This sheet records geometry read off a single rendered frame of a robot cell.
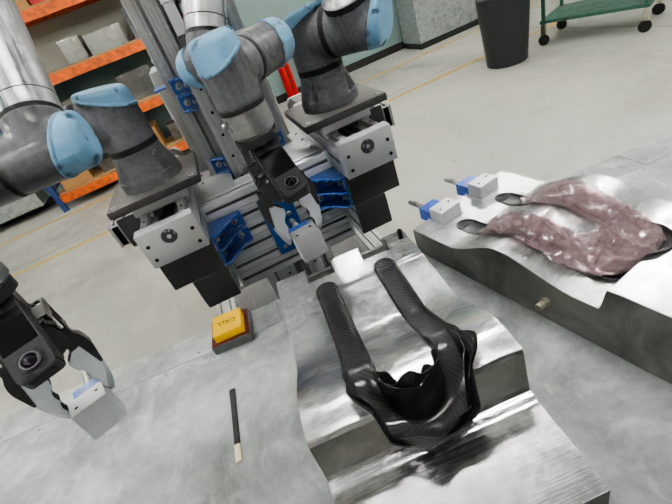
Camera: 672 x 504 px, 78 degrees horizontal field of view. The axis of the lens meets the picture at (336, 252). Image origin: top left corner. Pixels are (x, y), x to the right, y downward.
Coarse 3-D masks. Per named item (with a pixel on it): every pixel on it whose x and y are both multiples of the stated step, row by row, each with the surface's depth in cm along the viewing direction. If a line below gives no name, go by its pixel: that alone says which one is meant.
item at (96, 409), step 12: (84, 372) 67; (84, 384) 63; (96, 384) 60; (84, 396) 58; (96, 396) 58; (108, 396) 58; (72, 408) 57; (84, 408) 57; (96, 408) 57; (108, 408) 58; (120, 408) 60; (84, 420) 57; (96, 420) 58; (108, 420) 59; (120, 420) 60; (96, 432) 58
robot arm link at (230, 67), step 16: (208, 32) 61; (224, 32) 57; (192, 48) 58; (208, 48) 57; (224, 48) 58; (240, 48) 60; (256, 48) 63; (208, 64) 58; (224, 64) 58; (240, 64) 60; (256, 64) 62; (208, 80) 60; (224, 80) 60; (240, 80) 60; (256, 80) 64; (224, 96) 61; (240, 96) 61; (256, 96) 63; (224, 112) 63; (240, 112) 62
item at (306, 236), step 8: (296, 224) 84; (304, 224) 81; (312, 224) 77; (296, 232) 77; (304, 232) 76; (312, 232) 76; (320, 232) 76; (296, 240) 75; (304, 240) 76; (312, 240) 76; (320, 240) 77; (304, 248) 76; (312, 248) 77; (320, 248) 78; (304, 256) 77; (312, 256) 78
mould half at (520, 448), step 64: (384, 256) 74; (320, 320) 67; (384, 320) 63; (448, 320) 54; (320, 384) 51; (512, 384) 48; (320, 448) 45; (384, 448) 48; (448, 448) 47; (512, 448) 45; (576, 448) 43
